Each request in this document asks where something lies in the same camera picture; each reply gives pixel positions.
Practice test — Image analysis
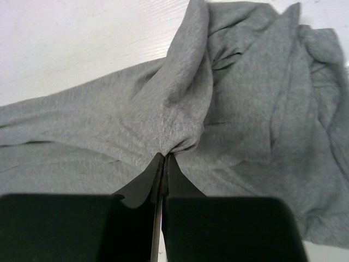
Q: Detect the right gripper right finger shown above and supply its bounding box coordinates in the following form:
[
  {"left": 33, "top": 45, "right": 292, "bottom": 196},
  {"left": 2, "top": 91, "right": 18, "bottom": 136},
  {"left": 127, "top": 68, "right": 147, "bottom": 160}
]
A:
[{"left": 163, "top": 154, "right": 307, "bottom": 261}]

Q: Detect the grey t shirt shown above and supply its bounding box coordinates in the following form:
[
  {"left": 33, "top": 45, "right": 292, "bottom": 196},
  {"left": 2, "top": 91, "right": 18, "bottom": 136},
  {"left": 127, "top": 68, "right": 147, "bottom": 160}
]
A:
[{"left": 1, "top": 1, "right": 348, "bottom": 248}]

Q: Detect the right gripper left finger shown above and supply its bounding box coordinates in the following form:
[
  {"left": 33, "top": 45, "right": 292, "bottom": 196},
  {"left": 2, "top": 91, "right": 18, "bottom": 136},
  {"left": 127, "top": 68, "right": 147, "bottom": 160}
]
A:
[{"left": 1, "top": 154, "right": 164, "bottom": 261}]

